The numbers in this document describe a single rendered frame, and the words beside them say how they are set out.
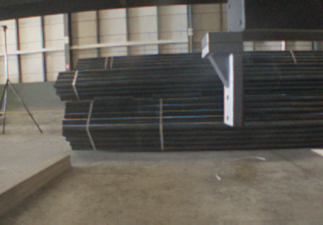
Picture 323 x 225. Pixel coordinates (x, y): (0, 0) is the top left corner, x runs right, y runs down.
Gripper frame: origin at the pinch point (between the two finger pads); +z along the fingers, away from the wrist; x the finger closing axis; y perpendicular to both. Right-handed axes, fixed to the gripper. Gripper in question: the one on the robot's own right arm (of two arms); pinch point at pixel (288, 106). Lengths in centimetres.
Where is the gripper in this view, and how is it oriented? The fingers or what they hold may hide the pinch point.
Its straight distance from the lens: 25.7
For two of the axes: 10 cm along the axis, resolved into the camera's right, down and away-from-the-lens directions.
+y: -0.2, 0.9, -10.0
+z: 0.3, 10.0, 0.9
